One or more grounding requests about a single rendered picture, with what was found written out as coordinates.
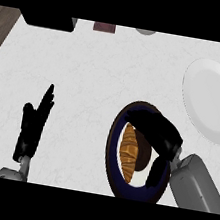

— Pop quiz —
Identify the dark blue rimmed plate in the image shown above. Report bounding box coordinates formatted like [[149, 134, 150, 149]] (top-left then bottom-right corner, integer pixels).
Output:
[[97, 96, 183, 207]]

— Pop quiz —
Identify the white plate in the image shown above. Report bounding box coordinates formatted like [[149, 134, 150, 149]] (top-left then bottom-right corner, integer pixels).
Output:
[[172, 55, 220, 146]]

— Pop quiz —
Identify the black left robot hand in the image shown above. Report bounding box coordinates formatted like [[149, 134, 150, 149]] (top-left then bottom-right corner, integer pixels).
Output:
[[11, 79, 58, 169]]

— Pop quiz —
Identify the black appliance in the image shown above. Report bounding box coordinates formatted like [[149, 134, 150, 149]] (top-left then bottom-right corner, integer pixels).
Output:
[[16, 9, 79, 34]]

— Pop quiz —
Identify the golden brown croissant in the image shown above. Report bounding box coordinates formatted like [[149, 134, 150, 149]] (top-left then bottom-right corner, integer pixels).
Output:
[[113, 122, 144, 185]]

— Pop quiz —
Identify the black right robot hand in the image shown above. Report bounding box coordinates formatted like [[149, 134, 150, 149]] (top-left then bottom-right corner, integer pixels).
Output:
[[113, 106, 188, 194]]

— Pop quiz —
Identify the dark red box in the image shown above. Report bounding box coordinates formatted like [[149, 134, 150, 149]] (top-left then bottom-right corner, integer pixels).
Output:
[[92, 21, 117, 35]]

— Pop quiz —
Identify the grey round object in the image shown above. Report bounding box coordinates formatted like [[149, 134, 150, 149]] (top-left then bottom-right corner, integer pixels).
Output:
[[134, 28, 157, 38]]

